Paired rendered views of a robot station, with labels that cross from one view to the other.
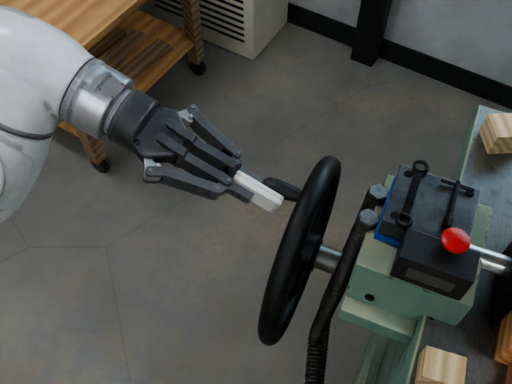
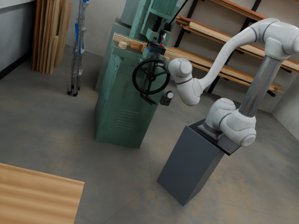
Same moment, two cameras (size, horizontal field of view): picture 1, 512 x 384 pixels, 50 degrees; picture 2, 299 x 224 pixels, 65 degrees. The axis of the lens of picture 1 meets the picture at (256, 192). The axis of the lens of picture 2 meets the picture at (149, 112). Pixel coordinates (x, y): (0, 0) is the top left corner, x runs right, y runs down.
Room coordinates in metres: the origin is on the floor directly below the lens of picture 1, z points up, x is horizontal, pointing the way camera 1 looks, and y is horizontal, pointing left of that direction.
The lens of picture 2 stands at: (1.51, 1.17, 1.37)
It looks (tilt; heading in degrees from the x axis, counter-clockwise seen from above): 26 degrees down; 224
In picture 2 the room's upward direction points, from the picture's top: 23 degrees clockwise
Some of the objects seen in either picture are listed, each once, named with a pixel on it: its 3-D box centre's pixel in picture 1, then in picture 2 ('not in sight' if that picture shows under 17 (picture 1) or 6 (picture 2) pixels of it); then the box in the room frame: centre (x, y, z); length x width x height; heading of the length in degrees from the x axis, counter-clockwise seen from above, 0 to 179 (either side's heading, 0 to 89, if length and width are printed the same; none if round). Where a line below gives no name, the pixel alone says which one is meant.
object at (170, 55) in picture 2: not in sight; (157, 52); (0.16, -0.35, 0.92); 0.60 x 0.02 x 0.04; 157
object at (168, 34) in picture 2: not in sight; (163, 37); (0.03, -0.49, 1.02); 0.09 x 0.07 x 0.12; 157
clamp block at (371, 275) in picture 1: (417, 252); (152, 57); (0.32, -0.20, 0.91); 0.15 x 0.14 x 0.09; 157
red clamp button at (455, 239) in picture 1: (455, 240); not in sight; (0.28, -0.21, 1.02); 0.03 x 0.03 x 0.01
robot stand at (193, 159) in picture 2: not in sight; (193, 161); (0.00, 0.38, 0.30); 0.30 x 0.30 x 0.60; 14
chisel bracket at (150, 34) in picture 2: not in sight; (152, 36); (0.24, -0.40, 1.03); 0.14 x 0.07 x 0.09; 67
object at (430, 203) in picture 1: (430, 225); (156, 48); (0.31, -0.20, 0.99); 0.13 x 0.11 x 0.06; 157
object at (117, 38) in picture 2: not in sight; (147, 47); (0.24, -0.40, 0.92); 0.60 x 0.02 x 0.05; 157
